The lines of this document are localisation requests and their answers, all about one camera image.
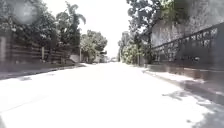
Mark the grey concrete road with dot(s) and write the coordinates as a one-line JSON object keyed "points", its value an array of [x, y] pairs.
{"points": [[100, 96]]}

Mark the row of trees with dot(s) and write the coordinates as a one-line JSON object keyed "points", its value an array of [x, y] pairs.
{"points": [[50, 30]]}

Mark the grey concrete sidewalk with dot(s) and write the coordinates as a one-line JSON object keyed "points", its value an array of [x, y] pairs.
{"points": [[30, 70], [190, 81]]}

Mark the dark slatted fence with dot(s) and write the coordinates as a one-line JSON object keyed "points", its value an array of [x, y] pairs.
{"points": [[30, 53]]}

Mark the trees by wall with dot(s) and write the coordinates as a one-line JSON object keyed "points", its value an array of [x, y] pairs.
{"points": [[140, 33]]}

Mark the grey wall with railing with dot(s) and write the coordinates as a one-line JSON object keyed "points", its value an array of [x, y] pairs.
{"points": [[193, 40]]}

